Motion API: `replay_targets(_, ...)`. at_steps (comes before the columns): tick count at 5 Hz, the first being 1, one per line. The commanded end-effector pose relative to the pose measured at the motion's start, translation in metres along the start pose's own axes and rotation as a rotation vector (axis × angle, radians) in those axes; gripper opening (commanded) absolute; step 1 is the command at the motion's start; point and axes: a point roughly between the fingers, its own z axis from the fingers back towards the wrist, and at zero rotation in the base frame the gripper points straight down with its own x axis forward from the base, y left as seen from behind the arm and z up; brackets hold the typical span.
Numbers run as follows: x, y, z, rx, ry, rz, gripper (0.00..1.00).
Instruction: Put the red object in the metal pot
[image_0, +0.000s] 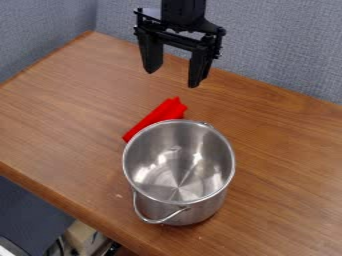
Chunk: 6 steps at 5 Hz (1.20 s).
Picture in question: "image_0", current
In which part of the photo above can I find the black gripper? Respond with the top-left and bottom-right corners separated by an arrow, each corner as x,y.
134,0 -> 226,88

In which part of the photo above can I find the beige box under table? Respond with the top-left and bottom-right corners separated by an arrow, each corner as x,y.
44,219 -> 122,256

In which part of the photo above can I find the stainless steel pot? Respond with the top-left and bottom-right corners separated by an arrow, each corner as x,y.
122,119 -> 237,226

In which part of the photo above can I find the red block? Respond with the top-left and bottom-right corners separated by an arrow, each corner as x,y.
123,97 -> 187,142

